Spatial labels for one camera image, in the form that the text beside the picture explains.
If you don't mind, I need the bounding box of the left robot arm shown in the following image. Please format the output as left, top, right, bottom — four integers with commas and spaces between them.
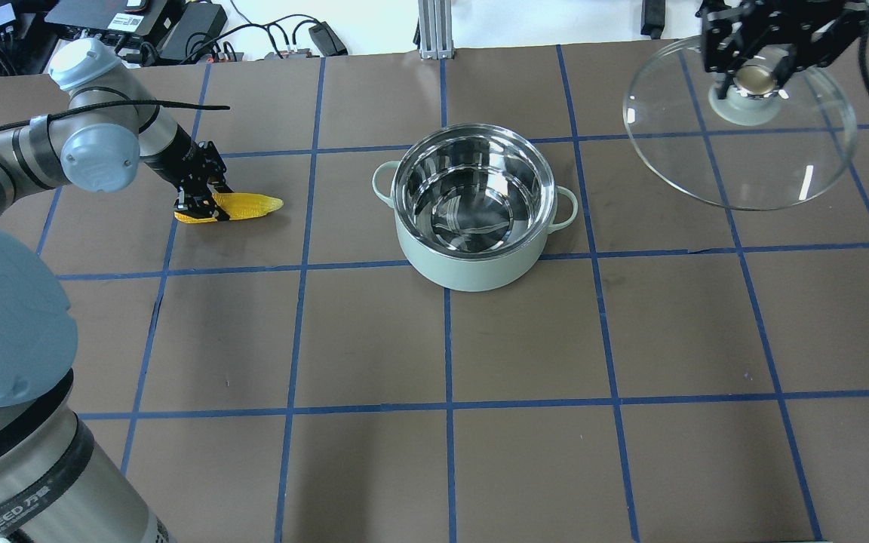
0, 38, 234, 542

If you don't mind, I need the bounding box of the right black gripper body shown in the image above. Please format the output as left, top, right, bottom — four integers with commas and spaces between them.
698, 1, 869, 53

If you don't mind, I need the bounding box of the aluminium frame post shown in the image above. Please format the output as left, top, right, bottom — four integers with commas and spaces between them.
416, 0, 455, 60

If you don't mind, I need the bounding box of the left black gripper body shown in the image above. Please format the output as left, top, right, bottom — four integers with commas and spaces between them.
155, 137, 227, 196

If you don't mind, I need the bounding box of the yellow corn cob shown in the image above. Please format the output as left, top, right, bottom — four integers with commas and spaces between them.
216, 192, 284, 221

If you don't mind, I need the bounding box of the black power adapter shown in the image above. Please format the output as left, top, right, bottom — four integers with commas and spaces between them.
308, 21, 349, 57

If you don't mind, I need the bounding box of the glass pot lid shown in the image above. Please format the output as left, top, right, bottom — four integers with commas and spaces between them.
622, 37, 858, 212

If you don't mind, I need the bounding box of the pale green steel pot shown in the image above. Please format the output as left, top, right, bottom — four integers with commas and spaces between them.
371, 123, 582, 292

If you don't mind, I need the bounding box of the black power brick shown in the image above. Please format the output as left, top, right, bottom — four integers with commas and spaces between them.
156, 2, 228, 66

